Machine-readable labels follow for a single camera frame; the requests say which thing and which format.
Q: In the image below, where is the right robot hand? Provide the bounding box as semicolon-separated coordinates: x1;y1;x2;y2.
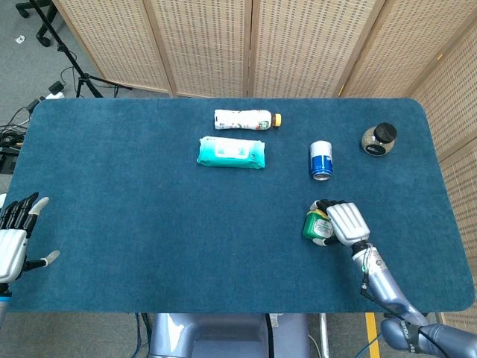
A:
309;199;371;248

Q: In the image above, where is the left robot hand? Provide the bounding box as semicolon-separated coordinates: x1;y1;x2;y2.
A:
0;192;60;284

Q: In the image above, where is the green tub with yellow lid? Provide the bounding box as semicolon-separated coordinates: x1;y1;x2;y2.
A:
302;209;335;242

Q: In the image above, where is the blue and white can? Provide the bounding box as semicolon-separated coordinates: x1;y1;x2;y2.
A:
309;140;335;182

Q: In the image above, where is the glass jar with black lid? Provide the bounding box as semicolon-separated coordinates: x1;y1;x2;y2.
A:
361;122;398;157

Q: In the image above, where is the green wet wipes pack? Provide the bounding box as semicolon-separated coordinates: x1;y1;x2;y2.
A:
196;136;267;169

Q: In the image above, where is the blue table cloth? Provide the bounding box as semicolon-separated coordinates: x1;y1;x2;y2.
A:
7;97;476;313

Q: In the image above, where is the white bottle with yellow cap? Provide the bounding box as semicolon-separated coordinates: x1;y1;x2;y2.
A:
213;108;282;131

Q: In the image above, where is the white power strip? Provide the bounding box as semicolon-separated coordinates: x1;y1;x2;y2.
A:
43;81;67;100

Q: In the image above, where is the grey-blue robot torso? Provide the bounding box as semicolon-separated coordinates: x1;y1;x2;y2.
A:
148;313;311;358

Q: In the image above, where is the black tripod stand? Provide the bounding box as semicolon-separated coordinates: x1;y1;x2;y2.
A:
29;0;132;99

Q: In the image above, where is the black office chair base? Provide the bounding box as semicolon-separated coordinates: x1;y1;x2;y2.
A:
16;0;59;48

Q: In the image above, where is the black cable bundle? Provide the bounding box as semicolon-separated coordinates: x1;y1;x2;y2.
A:
0;99;38;175

